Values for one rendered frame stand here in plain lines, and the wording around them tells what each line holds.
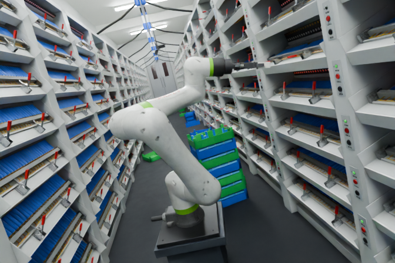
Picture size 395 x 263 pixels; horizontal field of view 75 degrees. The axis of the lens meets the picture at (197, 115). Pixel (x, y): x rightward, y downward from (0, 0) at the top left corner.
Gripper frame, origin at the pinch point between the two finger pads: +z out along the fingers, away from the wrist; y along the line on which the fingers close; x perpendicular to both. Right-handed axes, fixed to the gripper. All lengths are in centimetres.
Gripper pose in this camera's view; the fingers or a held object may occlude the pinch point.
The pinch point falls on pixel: (263, 64)
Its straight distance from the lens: 136.7
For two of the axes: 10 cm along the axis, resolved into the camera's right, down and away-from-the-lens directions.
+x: -0.5, -9.9, -1.2
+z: 9.9, -0.6, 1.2
